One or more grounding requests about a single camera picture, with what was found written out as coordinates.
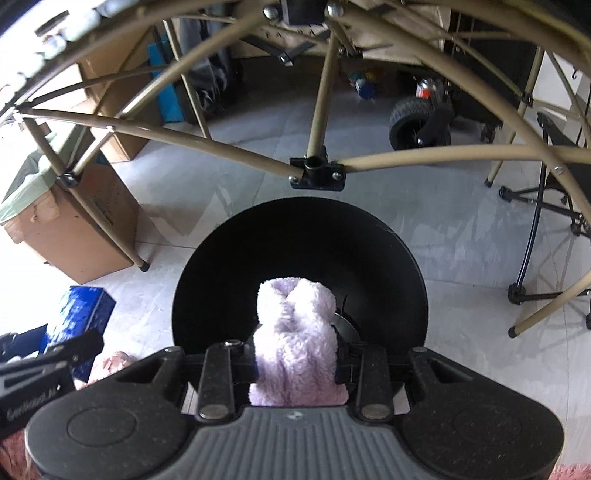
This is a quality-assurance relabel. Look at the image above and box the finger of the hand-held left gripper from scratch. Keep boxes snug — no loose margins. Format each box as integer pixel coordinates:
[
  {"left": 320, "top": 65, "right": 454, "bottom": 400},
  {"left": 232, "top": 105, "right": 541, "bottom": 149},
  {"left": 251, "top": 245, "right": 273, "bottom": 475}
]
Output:
[{"left": 44, "top": 330, "right": 105, "bottom": 365}]

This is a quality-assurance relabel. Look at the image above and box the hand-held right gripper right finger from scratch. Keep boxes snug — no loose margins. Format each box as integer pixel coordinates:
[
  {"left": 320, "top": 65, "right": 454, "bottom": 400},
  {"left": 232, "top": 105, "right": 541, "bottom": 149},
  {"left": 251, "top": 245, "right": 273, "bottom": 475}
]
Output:
[{"left": 333, "top": 344, "right": 469, "bottom": 422}]

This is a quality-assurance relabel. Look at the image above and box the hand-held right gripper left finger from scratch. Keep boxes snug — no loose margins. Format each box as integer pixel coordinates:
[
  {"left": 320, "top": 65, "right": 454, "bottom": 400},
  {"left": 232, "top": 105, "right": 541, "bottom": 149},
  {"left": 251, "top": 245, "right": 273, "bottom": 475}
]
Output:
[{"left": 115, "top": 340, "right": 259, "bottom": 422}]

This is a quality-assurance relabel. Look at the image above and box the lilac plush toy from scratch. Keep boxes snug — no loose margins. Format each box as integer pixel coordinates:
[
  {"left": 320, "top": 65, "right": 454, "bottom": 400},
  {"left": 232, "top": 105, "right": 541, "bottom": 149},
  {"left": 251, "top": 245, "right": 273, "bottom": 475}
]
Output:
[{"left": 248, "top": 276, "right": 349, "bottom": 408}]

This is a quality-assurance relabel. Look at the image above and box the black round bowl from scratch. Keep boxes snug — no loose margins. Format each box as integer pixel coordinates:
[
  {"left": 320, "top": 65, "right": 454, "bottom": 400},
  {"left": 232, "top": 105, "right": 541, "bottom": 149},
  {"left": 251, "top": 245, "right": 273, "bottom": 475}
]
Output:
[{"left": 172, "top": 198, "right": 428, "bottom": 358}]

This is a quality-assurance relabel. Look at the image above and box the blue printed box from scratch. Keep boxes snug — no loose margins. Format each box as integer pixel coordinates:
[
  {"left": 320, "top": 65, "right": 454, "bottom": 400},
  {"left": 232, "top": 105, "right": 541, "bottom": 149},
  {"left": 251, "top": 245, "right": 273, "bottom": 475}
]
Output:
[{"left": 39, "top": 286, "right": 116, "bottom": 380}]

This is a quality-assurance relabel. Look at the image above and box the pink fluffy garment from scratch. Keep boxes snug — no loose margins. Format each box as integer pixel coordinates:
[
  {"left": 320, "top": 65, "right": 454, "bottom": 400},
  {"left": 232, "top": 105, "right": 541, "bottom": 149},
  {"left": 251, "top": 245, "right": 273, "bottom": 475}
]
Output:
[{"left": 87, "top": 351, "right": 136, "bottom": 385}]

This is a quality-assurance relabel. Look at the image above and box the cardboard box with green liner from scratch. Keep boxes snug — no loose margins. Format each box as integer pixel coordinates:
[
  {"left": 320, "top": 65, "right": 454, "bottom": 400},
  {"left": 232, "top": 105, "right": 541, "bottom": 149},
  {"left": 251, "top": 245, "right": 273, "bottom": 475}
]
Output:
[{"left": 0, "top": 152, "right": 139, "bottom": 285}]

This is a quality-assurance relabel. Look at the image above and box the black cart wheel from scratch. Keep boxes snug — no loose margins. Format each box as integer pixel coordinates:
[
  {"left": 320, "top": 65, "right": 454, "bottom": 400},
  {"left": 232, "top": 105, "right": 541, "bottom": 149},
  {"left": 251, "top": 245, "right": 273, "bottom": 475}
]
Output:
[{"left": 389, "top": 97, "right": 455, "bottom": 151}]

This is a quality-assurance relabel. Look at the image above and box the plain cardboard box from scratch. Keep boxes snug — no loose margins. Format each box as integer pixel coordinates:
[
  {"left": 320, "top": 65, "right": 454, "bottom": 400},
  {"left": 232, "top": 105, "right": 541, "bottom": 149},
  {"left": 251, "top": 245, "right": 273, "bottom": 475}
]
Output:
[{"left": 76, "top": 44, "right": 164, "bottom": 163}]

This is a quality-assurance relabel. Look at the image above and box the blue flat panel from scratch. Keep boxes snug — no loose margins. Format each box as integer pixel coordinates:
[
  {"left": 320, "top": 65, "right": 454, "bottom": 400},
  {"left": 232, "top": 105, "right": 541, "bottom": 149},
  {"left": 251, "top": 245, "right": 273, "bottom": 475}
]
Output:
[{"left": 148, "top": 37, "right": 186, "bottom": 124}]

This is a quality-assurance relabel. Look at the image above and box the colourful toy ball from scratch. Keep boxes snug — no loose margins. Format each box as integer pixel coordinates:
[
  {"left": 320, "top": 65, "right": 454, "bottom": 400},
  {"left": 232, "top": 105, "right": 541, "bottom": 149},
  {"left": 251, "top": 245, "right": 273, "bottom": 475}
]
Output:
[{"left": 348, "top": 69, "right": 385, "bottom": 100}]

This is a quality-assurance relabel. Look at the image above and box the black folding chair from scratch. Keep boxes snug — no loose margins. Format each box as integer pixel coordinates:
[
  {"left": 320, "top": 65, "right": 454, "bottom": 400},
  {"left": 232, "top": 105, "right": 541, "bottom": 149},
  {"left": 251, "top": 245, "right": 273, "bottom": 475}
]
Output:
[{"left": 499, "top": 111, "right": 591, "bottom": 330}]

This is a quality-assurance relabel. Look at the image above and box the beige canvas cart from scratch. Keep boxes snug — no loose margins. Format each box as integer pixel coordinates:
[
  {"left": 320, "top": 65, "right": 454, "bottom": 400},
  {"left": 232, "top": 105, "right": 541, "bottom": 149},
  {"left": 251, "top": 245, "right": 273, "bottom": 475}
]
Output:
[{"left": 231, "top": 0, "right": 455, "bottom": 60}]

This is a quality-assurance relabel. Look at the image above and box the tan metal table frame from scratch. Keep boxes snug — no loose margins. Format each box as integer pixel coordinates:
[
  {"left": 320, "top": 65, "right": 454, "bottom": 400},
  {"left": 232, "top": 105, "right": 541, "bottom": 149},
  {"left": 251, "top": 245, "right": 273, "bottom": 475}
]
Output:
[{"left": 0, "top": 0, "right": 591, "bottom": 340}]

